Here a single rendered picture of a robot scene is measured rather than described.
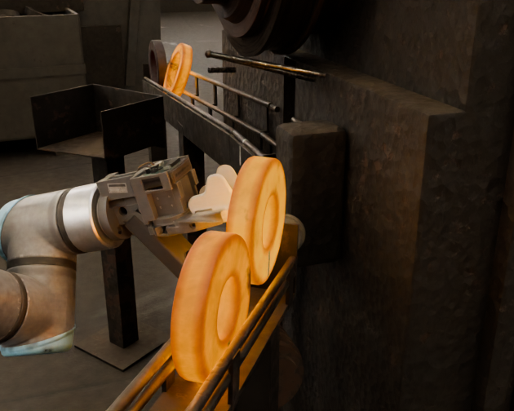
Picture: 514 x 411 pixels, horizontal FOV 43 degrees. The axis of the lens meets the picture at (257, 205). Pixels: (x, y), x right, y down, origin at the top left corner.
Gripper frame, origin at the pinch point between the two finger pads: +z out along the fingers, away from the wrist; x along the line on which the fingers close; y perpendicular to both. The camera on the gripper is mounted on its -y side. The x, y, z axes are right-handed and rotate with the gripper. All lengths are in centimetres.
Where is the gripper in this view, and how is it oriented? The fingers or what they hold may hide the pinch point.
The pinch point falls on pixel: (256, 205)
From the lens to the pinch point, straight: 79.2
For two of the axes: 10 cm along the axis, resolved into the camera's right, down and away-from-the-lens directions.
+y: -2.6, -9.2, -2.9
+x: 2.8, -3.6, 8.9
